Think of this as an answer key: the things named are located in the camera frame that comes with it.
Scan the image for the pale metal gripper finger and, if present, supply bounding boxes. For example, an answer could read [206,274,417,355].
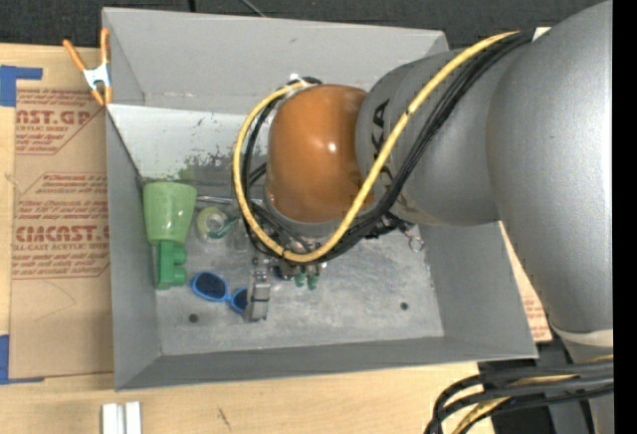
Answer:
[258,268,274,323]
[243,269,261,324]

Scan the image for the blue sunglasses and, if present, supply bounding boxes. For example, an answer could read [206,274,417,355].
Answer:
[189,271,250,315]

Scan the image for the grey metal bin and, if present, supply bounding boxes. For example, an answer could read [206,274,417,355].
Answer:
[101,7,540,392]

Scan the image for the clear round thing green rim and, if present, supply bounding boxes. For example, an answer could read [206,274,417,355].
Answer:
[195,205,241,243]

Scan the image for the green toy block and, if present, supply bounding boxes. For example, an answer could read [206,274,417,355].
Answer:
[153,240,190,291]

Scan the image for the pale green plastic cup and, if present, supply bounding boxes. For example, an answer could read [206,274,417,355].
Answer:
[142,180,199,245]

